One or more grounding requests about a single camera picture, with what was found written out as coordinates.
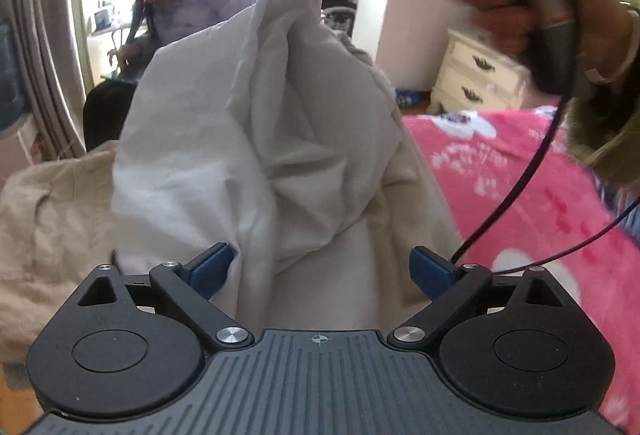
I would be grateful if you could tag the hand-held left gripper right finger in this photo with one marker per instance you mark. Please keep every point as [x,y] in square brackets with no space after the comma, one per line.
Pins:
[430,272]

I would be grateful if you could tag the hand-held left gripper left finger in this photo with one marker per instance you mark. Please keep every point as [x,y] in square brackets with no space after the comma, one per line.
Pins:
[212,270]

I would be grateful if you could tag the white garment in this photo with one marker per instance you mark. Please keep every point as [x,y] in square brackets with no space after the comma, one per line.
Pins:
[250,115]

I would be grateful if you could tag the beige pants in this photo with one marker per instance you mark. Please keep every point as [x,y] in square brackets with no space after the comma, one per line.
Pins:
[50,225]

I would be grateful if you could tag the person's right forearm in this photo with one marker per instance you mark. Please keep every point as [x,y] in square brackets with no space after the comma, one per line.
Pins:
[605,135]

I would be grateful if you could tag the person's right hand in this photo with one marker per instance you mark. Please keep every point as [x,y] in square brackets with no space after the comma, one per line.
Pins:
[500,10]

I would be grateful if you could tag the white wristband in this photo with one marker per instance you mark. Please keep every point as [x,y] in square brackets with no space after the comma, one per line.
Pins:
[607,71]

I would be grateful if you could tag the cream nightstand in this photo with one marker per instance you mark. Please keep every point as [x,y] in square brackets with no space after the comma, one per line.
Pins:
[480,75]

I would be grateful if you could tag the red floral blanket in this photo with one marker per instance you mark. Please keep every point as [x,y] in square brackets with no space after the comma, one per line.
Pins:
[525,195]

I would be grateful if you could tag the small folding table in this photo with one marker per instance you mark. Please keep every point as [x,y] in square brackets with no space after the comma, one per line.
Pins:
[107,27]

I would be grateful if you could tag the grey curtain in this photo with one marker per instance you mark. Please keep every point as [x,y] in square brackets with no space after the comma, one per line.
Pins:
[40,40]

